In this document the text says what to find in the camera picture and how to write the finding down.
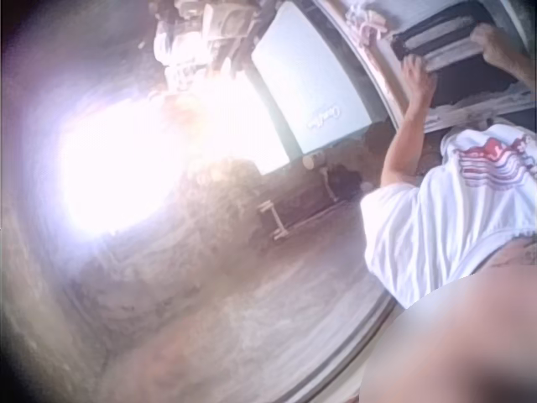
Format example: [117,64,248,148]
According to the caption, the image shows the white pipe leg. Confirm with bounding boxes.
[319,167,339,203]

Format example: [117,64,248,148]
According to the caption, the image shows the white appliance with script logo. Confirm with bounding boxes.
[250,2,374,155]

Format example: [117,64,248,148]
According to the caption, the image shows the black and grey tray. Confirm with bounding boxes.
[390,10,490,76]

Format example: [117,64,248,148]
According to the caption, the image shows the white wooden cabinet frame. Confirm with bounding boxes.
[314,0,537,136]

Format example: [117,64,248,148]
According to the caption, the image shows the white cylinder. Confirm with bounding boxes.
[301,153,326,171]

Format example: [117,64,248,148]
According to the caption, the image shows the person's left hand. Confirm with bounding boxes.
[398,54,440,112]

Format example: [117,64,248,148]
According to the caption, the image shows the cluttered shelf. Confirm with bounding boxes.
[153,0,258,92]

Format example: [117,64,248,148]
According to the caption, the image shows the small white stand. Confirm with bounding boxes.
[258,199,291,243]

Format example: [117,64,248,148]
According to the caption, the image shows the pink cloth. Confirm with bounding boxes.
[346,6,388,44]

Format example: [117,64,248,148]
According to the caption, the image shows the person's right hand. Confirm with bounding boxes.
[469,23,511,65]

